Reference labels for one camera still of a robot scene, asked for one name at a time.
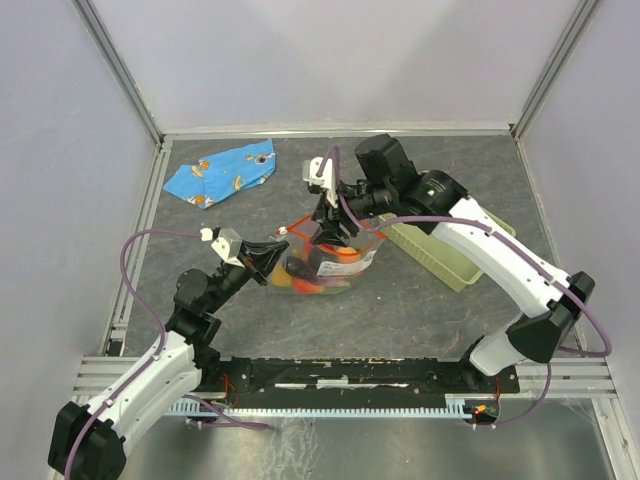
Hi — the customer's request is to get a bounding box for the purple cable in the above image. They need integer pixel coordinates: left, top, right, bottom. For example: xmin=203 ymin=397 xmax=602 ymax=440
xmin=317 ymin=145 xmax=614 ymax=427
xmin=63 ymin=227 xmax=274 ymax=480

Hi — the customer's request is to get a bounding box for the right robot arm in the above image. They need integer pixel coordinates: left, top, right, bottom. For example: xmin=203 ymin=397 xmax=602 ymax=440
xmin=303 ymin=134 xmax=595 ymax=391

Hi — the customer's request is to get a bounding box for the orange peach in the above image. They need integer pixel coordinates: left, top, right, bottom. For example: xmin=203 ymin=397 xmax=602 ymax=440
xmin=331 ymin=246 xmax=360 ymax=264

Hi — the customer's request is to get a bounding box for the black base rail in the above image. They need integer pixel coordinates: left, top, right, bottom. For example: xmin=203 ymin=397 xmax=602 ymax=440
xmin=196 ymin=357 xmax=520 ymax=405

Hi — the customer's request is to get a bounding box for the light blue cable duct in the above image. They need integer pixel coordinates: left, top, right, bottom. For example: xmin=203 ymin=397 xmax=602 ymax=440
xmin=164 ymin=392 xmax=476 ymax=419

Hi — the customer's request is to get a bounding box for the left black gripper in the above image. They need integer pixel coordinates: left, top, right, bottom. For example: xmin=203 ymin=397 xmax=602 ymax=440
xmin=204 ymin=238 xmax=288 ymax=313

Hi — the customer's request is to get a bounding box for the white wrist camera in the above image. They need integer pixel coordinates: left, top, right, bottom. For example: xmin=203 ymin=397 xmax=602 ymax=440
xmin=200 ymin=227 xmax=245 ymax=268
xmin=302 ymin=157 xmax=339 ymax=208

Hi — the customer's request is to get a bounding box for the small orange mango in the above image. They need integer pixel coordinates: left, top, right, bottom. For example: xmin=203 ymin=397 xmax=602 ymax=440
xmin=271 ymin=263 xmax=293 ymax=289

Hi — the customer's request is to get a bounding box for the pale green plastic basket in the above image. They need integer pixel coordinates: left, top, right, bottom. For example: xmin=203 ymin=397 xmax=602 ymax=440
xmin=383 ymin=224 xmax=484 ymax=292

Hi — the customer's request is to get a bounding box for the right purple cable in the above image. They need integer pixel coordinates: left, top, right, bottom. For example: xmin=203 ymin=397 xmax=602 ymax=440
xmin=317 ymin=145 xmax=614 ymax=427

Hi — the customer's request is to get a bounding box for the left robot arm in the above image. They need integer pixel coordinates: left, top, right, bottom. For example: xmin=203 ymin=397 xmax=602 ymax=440
xmin=47 ymin=229 xmax=289 ymax=479

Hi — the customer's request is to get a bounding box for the clear zip top bag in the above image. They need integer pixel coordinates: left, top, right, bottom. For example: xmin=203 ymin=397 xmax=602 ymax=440
xmin=268 ymin=215 xmax=385 ymax=295

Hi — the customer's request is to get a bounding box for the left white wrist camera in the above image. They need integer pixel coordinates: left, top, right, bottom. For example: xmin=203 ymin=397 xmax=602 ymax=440
xmin=200 ymin=227 xmax=245 ymax=268

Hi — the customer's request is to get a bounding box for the blue patterned cloth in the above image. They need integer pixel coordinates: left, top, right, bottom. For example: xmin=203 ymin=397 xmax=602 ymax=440
xmin=163 ymin=139 xmax=276 ymax=210

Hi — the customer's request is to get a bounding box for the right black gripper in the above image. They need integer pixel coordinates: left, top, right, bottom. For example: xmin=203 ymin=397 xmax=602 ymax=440
xmin=310 ymin=176 xmax=395 ymax=249

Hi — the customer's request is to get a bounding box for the red strawberry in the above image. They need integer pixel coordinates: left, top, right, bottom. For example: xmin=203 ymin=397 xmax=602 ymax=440
xmin=292 ymin=278 xmax=325 ymax=294

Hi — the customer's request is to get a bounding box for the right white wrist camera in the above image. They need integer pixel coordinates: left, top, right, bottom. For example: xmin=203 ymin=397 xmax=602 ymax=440
xmin=302 ymin=157 xmax=339 ymax=208

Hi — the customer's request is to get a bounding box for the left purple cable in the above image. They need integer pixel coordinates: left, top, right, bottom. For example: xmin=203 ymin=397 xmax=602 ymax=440
xmin=63 ymin=227 xmax=274 ymax=480

